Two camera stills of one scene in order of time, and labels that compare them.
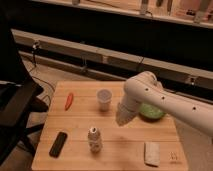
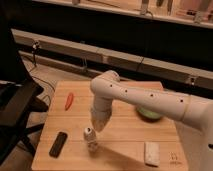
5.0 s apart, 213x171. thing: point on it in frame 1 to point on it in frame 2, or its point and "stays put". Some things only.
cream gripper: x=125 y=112 to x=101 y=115
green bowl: x=150 y=113 stays put
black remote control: x=58 y=144 stays put
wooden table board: x=81 y=132 stays put
